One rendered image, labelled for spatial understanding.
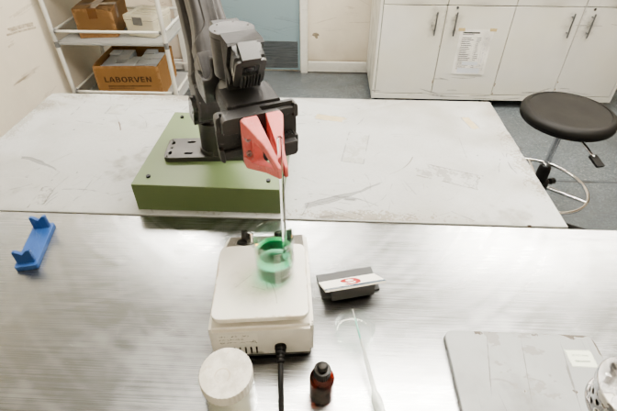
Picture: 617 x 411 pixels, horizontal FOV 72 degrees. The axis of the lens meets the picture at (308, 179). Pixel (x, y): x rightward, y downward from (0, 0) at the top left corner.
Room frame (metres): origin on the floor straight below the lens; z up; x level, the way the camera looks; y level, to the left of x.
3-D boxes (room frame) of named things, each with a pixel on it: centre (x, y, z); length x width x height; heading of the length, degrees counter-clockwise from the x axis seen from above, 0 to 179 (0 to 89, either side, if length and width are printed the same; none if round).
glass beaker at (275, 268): (0.36, 0.05, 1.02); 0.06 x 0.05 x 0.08; 116
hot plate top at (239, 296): (0.36, 0.06, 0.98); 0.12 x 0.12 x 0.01; 3
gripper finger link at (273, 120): (0.40, 0.05, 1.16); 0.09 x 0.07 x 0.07; 23
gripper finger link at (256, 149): (0.41, 0.04, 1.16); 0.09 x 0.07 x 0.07; 23
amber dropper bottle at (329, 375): (0.25, -0.02, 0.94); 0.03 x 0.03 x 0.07
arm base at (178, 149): (0.70, 0.18, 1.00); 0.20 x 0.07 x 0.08; 93
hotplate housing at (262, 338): (0.38, 0.06, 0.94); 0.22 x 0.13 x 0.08; 3
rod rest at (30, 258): (0.49, 0.46, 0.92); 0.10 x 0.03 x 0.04; 10
